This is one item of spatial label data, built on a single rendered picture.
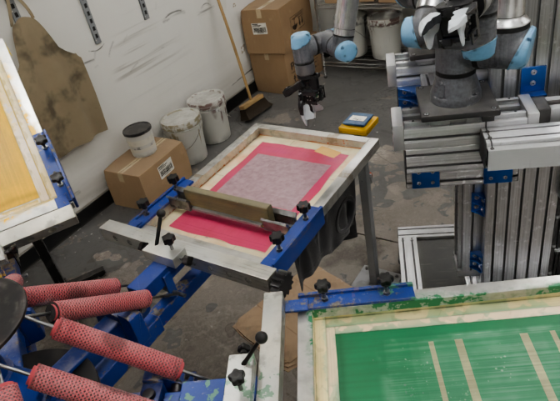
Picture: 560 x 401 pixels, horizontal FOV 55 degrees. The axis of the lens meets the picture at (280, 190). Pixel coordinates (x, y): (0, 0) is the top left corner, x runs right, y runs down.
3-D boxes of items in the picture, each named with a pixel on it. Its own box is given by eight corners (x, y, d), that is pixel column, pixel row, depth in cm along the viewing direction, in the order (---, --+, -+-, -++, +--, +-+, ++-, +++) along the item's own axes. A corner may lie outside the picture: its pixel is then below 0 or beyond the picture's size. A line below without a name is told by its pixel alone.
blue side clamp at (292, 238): (312, 219, 180) (309, 203, 176) (325, 223, 177) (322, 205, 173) (263, 278, 160) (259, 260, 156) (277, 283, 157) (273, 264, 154)
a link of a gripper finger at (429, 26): (426, 58, 102) (450, 40, 107) (421, 27, 99) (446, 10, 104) (412, 58, 104) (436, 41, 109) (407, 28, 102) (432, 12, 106)
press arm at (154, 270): (170, 261, 166) (166, 248, 164) (185, 266, 163) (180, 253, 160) (132, 298, 155) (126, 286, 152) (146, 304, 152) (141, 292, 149)
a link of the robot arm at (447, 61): (442, 58, 167) (441, 14, 160) (487, 60, 160) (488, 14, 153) (428, 73, 160) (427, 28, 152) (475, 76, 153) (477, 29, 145)
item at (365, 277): (364, 265, 294) (346, 107, 242) (402, 275, 283) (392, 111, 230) (347, 292, 280) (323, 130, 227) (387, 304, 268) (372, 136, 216)
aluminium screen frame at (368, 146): (257, 130, 239) (256, 122, 237) (380, 147, 209) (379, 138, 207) (134, 237, 187) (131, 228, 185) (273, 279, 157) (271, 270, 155)
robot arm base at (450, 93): (477, 84, 170) (477, 54, 165) (485, 105, 158) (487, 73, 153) (427, 89, 173) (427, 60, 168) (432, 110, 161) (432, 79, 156)
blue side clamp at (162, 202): (187, 191, 209) (182, 176, 205) (197, 193, 206) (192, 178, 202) (133, 238, 189) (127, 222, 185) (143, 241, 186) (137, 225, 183)
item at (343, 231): (342, 222, 228) (332, 156, 210) (360, 226, 223) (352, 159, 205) (286, 295, 197) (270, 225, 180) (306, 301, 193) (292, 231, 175)
